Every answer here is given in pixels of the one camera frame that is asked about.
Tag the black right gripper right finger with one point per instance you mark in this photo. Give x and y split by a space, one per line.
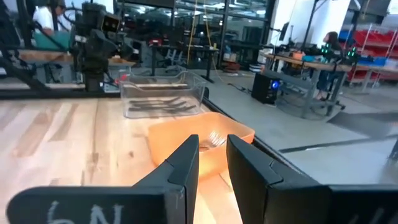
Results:
264 193

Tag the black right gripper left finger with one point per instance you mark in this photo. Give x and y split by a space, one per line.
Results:
174 186

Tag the clear plastic bin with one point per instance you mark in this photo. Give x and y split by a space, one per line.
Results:
161 90

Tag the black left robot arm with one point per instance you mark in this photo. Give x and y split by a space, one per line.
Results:
93 77

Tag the orange plastic bin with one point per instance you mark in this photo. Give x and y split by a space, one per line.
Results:
174 137

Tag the teal chair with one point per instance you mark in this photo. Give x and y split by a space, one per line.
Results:
51 40

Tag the person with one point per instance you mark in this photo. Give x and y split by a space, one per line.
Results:
45 17
331 40

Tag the black computer tower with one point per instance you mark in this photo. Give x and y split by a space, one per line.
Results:
264 88

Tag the wooden background table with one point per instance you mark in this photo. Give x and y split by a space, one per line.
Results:
311 65

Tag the red storage bins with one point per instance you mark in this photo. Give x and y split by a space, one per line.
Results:
373 39

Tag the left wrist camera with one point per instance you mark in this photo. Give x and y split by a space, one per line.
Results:
111 22

